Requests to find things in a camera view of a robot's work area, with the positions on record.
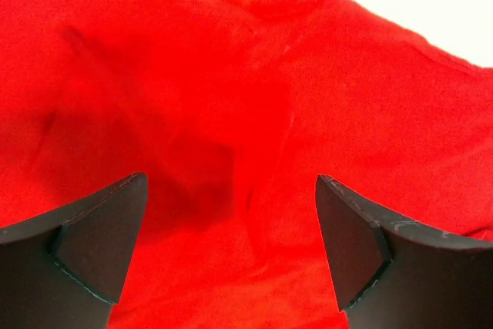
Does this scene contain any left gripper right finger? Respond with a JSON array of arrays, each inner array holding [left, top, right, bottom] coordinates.
[[316, 176, 492, 329]]

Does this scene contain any red t shirt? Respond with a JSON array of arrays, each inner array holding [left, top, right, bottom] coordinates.
[[1, 0, 492, 328]]

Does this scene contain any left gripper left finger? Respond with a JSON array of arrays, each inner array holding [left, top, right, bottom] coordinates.
[[1, 173, 148, 329]]

